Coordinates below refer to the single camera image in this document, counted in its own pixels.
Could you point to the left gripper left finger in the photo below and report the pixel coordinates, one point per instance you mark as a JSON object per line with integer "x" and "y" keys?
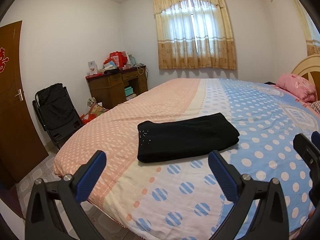
{"x": 43, "y": 220}

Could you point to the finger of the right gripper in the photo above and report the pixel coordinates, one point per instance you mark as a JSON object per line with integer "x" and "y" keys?
{"x": 309, "y": 153}
{"x": 315, "y": 139}

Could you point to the black pants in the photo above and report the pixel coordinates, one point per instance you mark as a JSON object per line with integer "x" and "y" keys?
{"x": 185, "y": 139}

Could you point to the striped pillow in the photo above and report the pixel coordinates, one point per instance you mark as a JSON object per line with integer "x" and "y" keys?
{"x": 315, "y": 106}

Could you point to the pink pillow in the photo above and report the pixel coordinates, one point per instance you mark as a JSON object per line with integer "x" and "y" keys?
{"x": 298, "y": 86}

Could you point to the cream wooden headboard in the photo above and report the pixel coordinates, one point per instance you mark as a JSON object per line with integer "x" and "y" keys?
{"x": 309, "y": 68}

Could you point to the brown wooden door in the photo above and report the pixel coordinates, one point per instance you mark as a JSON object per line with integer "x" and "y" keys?
{"x": 21, "y": 146}

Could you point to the beige side curtain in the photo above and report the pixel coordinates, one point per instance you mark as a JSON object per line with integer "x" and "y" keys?
{"x": 310, "y": 31}

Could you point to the black folding chair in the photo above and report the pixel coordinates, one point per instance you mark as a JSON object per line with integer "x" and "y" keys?
{"x": 56, "y": 113}

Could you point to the brown wooden desk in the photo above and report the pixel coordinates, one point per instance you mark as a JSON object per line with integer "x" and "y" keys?
{"x": 109, "y": 88}

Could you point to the teal box under desk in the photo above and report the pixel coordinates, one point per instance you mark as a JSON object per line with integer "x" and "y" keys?
{"x": 128, "y": 91}

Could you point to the beige window curtain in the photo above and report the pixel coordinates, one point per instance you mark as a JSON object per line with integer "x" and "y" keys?
{"x": 194, "y": 34}

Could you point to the white card on desk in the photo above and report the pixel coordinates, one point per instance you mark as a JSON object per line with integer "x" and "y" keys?
{"x": 93, "y": 69}

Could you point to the red gift bag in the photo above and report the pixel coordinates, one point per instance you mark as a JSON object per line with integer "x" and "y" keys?
{"x": 118, "y": 58}

